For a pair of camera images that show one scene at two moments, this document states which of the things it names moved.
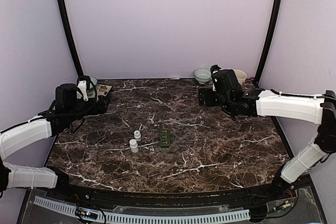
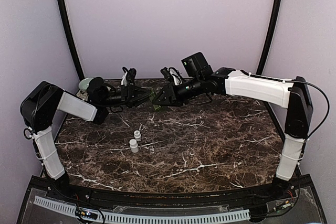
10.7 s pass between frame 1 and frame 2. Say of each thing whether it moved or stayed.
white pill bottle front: stayed
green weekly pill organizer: moved
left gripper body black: moved
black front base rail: stayed
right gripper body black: moved
